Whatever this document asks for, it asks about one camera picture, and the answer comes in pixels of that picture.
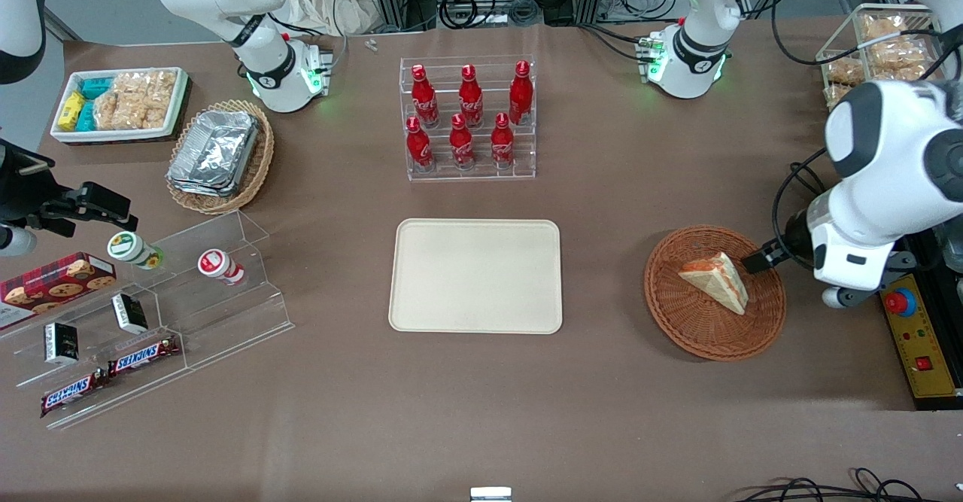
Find yellow snack box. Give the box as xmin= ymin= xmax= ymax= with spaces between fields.
xmin=59 ymin=92 xmax=87 ymax=132

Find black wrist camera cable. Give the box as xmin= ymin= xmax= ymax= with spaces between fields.
xmin=770 ymin=148 xmax=828 ymax=259

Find round brown wicker basket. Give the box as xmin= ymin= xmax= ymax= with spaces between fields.
xmin=644 ymin=225 xmax=788 ymax=362

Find oval tan wicker basket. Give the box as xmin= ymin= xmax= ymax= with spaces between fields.
xmin=166 ymin=99 xmax=275 ymax=215

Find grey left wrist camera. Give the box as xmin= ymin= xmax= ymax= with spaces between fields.
xmin=822 ymin=250 xmax=917 ymax=309

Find triangular sandwich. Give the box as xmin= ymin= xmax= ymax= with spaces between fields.
xmin=679 ymin=252 xmax=750 ymax=316

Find red plaid cookie box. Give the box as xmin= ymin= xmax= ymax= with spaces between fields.
xmin=0 ymin=252 xmax=117 ymax=330

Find coiled black cable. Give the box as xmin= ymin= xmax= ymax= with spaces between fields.
xmin=439 ymin=0 xmax=499 ymax=30

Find beige cloth bag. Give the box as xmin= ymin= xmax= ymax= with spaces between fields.
xmin=282 ymin=0 xmax=381 ymax=36

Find snickers chocolate bar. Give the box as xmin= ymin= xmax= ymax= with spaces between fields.
xmin=40 ymin=370 xmax=110 ymax=418
xmin=108 ymin=334 xmax=181 ymax=377

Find red cola bottle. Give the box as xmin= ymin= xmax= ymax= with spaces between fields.
xmin=411 ymin=64 xmax=440 ymax=129
xmin=449 ymin=113 xmax=476 ymax=171
xmin=509 ymin=59 xmax=534 ymax=126
xmin=406 ymin=116 xmax=435 ymax=172
xmin=491 ymin=112 xmax=515 ymax=169
xmin=458 ymin=64 xmax=485 ymax=129

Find white rectangular snack tray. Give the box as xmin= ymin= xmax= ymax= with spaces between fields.
xmin=50 ymin=67 xmax=189 ymax=144

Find white wire shelf rack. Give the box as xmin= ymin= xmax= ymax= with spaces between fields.
xmin=816 ymin=4 xmax=963 ymax=111

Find stacked aluminium foil containers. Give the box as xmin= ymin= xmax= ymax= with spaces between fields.
xmin=167 ymin=109 xmax=261 ymax=198

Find green cap yogurt bottle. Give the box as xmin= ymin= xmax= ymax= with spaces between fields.
xmin=107 ymin=231 xmax=165 ymax=271

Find clear acrylic bottle rack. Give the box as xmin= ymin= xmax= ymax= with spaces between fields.
xmin=399 ymin=54 xmax=537 ymax=182

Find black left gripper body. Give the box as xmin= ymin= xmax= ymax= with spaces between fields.
xmin=779 ymin=212 xmax=817 ymax=263

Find black appliance power cable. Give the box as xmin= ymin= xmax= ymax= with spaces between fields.
xmin=790 ymin=162 xmax=828 ymax=202

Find yellow emergency stop control box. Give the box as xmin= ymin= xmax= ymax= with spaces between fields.
xmin=879 ymin=273 xmax=963 ymax=411

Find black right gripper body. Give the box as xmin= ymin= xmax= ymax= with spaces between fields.
xmin=0 ymin=139 xmax=62 ymax=227

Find small black white box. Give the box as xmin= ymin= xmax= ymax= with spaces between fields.
xmin=111 ymin=293 xmax=149 ymax=335
xmin=44 ymin=322 xmax=81 ymax=366

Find red cap yogurt bottle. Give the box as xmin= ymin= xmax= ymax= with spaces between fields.
xmin=198 ymin=249 xmax=247 ymax=287

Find black floor cables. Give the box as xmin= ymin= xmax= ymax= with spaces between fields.
xmin=741 ymin=468 xmax=963 ymax=502

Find beige plastic tray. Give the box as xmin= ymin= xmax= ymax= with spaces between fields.
xmin=388 ymin=219 xmax=564 ymax=335

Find black metal appliance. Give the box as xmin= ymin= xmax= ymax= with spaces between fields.
xmin=899 ymin=216 xmax=963 ymax=281

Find clear acrylic stepped display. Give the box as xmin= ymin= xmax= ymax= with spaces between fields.
xmin=0 ymin=211 xmax=296 ymax=431

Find rice cracker clear bag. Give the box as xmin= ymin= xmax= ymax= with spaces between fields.
xmin=114 ymin=71 xmax=178 ymax=129
xmin=94 ymin=90 xmax=141 ymax=131

